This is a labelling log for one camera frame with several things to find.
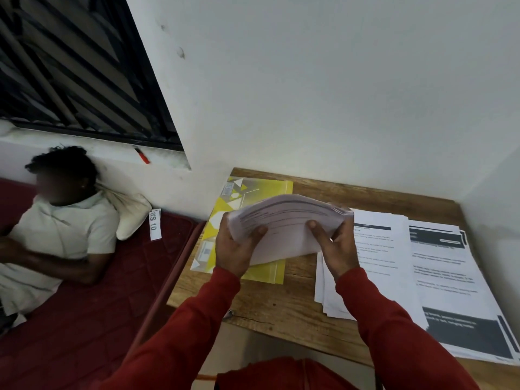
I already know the person's right hand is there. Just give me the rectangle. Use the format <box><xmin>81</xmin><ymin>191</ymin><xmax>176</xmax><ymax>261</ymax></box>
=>
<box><xmin>307</xmin><ymin>217</ymin><xmax>360</xmax><ymax>283</ymax></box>

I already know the person's left hand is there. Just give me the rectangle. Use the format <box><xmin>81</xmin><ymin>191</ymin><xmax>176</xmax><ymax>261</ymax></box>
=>
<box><xmin>214</xmin><ymin>211</ymin><xmax>269</xmax><ymax>279</ymax></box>

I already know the pile of text-only sheets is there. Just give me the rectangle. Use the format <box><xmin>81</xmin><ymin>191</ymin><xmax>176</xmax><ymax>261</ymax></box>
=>
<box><xmin>314</xmin><ymin>209</ymin><xmax>430</xmax><ymax>332</ymax></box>

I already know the stack of printed sheets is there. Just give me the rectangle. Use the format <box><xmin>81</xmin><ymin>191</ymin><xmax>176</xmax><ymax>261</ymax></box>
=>
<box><xmin>226</xmin><ymin>193</ymin><xmax>355</xmax><ymax>267</ymax></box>

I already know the yellow patterned plastic folder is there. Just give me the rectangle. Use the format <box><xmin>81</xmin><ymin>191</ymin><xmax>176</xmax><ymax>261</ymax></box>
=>
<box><xmin>190</xmin><ymin>177</ymin><xmax>294</xmax><ymax>285</ymax></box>

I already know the small pile of printed sheets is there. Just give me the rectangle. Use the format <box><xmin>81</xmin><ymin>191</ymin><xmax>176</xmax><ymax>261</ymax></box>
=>
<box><xmin>408</xmin><ymin>219</ymin><xmax>520</xmax><ymax>366</ymax></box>

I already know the person's right forearm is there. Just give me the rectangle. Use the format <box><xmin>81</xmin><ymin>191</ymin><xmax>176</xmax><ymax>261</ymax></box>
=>
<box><xmin>335</xmin><ymin>266</ymin><xmax>480</xmax><ymax>390</ymax></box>

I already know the person's left forearm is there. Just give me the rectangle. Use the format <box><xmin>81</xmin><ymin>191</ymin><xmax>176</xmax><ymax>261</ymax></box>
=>
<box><xmin>91</xmin><ymin>266</ymin><xmax>241</xmax><ymax>390</ymax></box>

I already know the person's red jacket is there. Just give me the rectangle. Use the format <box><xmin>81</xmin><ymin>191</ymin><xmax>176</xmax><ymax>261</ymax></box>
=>
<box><xmin>214</xmin><ymin>357</ymin><xmax>358</xmax><ymax>390</ymax></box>

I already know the white paper label tag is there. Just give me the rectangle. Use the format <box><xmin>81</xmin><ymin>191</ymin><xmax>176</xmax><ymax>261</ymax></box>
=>
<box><xmin>148</xmin><ymin>208</ymin><xmax>163</xmax><ymax>242</ymax></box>

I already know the white pillow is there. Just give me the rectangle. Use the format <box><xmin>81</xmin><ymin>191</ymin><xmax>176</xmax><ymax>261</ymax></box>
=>
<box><xmin>95</xmin><ymin>182</ymin><xmax>152</xmax><ymax>242</ymax></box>

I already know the maroon bed mattress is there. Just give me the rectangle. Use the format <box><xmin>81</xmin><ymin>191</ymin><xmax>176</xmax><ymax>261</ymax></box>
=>
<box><xmin>0</xmin><ymin>178</ymin><xmax>206</xmax><ymax>390</ymax></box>

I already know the dark louvred window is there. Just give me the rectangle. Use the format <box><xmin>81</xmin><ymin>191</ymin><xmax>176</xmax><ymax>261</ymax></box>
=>
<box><xmin>0</xmin><ymin>0</ymin><xmax>184</xmax><ymax>152</ymax></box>

